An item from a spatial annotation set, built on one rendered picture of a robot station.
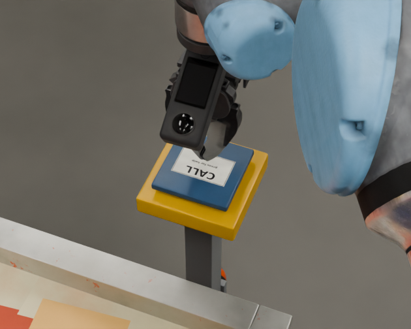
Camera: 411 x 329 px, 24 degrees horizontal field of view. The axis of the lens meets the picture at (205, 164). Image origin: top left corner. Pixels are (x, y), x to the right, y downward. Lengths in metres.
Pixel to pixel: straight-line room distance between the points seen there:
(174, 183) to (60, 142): 1.36
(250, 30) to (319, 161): 0.35
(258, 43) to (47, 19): 2.03
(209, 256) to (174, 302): 0.26
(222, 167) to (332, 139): 0.70
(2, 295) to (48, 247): 0.08
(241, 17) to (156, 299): 0.35
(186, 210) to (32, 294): 0.21
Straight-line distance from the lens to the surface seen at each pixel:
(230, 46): 0.84
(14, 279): 1.12
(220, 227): 1.15
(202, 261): 1.31
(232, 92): 1.06
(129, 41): 2.75
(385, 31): 0.46
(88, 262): 1.08
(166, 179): 1.17
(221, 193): 1.15
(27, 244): 1.10
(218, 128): 1.11
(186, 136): 1.01
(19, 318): 1.09
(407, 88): 0.46
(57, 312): 1.09
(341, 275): 2.26
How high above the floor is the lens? 1.88
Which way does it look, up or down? 51 degrees down
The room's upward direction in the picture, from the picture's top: straight up
